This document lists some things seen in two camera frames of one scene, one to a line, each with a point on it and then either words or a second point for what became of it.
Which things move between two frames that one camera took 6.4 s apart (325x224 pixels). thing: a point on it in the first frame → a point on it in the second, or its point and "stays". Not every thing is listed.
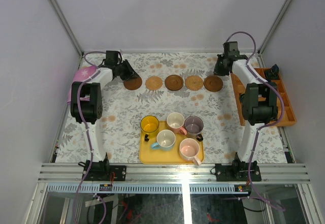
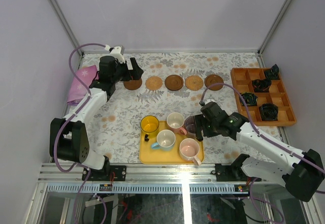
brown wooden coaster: [213, 83] stays
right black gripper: [217, 71] → [199, 121]
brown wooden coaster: [173, 82] stays
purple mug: [194, 125] stays
